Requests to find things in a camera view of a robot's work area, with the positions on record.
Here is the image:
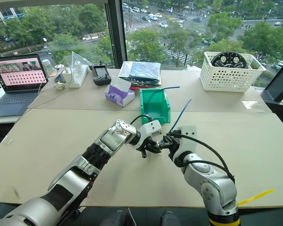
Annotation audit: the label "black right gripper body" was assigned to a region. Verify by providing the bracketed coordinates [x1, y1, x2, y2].
[166, 129, 180, 159]

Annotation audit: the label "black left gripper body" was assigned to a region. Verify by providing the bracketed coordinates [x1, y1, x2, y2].
[136, 136, 157, 159]

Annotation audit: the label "blue cable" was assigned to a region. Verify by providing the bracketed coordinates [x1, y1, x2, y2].
[145, 86, 192, 137]

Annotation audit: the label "green plastic bin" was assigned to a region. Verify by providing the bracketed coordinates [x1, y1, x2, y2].
[139, 88, 172, 126]

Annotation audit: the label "red packet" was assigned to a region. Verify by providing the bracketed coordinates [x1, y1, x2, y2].
[129, 84, 160, 91]

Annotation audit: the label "purple tissue pack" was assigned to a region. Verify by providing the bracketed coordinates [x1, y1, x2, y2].
[104, 75, 136, 108]

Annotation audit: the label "dark rounded shape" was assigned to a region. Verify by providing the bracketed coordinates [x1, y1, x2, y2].
[159, 210, 180, 226]

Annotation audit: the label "silver blue foil bags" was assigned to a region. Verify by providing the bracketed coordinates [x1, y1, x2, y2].
[117, 61, 162, 87]

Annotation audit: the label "white perforated plastic basket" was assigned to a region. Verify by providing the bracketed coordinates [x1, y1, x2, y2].
[200, 51, 267, 93]

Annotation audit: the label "black handheld controller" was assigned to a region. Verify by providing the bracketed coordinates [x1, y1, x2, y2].
[88, 60, 112, 86]

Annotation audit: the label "white power strip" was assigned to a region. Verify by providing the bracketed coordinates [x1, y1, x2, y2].
[60, 64, 89, 89]

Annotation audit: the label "yellow tape strip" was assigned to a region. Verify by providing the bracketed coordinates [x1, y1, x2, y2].
[236, 188, 275, 207]

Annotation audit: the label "black round circuit board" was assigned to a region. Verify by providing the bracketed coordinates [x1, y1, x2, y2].
[210, 51, 250, 70]

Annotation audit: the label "small white device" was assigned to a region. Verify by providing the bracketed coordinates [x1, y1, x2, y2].
[54, 81, 67, 91]

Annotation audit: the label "clear plastic bag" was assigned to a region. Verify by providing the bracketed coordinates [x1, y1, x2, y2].
[70, 51, 95, 69]

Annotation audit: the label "dark window mullion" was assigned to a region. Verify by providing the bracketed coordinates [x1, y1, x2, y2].
[103, 0, 128, 69]

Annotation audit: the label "clear bottle with white cap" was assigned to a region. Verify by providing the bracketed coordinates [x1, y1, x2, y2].
[42, 58, 57, 79]

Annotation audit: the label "grey open laptop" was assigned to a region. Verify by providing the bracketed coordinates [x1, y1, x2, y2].
[0, 53, 49, 118]

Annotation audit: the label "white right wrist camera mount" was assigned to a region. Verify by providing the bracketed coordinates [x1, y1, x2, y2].
[173, 125, 197, 161]

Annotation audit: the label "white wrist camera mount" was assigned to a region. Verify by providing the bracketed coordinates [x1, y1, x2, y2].
[173, 125, 197, 161]
[134, 119, 163, 152]

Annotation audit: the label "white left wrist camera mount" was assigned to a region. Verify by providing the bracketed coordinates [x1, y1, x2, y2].
[134, 119, 163, 152]

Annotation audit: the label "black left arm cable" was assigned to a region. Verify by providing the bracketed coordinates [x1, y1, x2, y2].
[129, 114, 155, 125]

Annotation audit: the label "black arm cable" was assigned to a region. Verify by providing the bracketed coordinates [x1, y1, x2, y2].
[129, 114, 155, 125]
[167, 133, 236, 185]

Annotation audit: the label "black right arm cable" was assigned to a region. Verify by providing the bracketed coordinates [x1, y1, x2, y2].
[167, 133, 236, 185]

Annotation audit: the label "white power cable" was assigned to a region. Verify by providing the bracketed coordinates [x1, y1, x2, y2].
[37, 67, 74, 105]

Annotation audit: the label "dark angled window frame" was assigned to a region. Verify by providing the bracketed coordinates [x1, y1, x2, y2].
[261, 53, 283, 136]

